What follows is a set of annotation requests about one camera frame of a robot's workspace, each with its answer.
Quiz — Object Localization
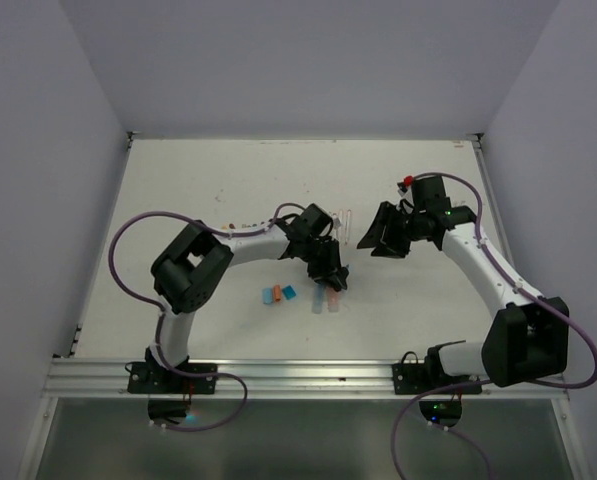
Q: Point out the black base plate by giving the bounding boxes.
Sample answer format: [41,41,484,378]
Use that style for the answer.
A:
[126,361,218,395]
[391,348,472,395]

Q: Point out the light blue highlighter cap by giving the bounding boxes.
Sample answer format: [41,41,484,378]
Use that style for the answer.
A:
[262,288,274,305]

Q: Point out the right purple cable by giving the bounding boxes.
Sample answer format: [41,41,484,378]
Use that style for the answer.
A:
[391,172,597,480]

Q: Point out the blue marker cap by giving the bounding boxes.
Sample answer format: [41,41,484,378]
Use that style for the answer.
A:
[281,285,297,300]

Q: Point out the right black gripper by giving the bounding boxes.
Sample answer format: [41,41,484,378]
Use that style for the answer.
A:
[358,199,426,257]

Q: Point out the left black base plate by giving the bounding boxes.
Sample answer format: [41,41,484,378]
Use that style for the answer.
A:
[126,361,218,395]

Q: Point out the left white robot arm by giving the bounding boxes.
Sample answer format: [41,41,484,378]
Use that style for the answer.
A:
[149,204,349,393]

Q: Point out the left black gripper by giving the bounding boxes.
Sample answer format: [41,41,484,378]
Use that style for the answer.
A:
[300,236,347,290]

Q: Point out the purple cable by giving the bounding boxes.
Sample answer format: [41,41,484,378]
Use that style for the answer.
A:
[107,202,249,432]
[391,172,597,480]

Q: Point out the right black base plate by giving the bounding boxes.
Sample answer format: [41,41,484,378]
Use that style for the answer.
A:
[391,348,472,395]

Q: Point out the light blue highlighter pen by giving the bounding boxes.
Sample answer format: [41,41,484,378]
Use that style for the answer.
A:
[311,284,325,314]

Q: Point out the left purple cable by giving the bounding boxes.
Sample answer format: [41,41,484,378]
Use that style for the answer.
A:
[107,202,249,432]

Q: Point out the aluminium front rail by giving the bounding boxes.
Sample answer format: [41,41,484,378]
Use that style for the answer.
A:
[42,355,564,401]

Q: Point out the pastel highlighter pen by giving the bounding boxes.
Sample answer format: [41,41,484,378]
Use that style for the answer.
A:
[326,288,340,313]

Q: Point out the pink marker pen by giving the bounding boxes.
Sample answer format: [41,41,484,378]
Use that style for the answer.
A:
[344,209,353,245]

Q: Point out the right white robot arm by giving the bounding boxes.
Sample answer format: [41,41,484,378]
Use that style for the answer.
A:
[358,173,569,393]

